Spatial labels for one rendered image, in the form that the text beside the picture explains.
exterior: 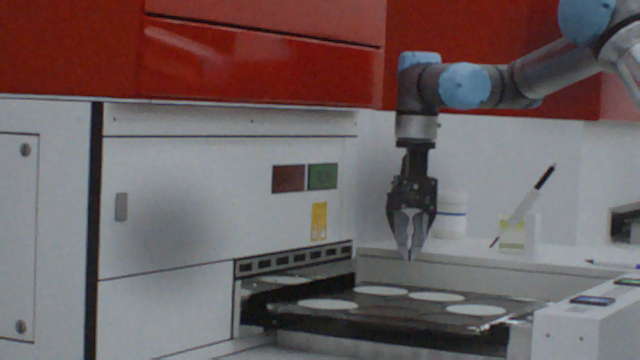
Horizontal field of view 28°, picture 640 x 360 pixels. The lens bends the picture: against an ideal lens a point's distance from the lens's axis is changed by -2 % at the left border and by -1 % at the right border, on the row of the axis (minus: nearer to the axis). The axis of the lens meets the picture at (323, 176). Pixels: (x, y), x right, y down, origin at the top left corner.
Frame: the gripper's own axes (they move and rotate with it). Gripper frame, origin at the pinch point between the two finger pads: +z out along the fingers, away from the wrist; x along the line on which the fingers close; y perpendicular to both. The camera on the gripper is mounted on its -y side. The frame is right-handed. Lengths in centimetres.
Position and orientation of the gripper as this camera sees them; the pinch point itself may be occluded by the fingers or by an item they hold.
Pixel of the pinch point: (408, 253)
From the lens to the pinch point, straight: 233.4
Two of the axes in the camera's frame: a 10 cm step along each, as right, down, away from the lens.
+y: 0.6, 0.6, -10.0
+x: 10.0, 0.4, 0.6
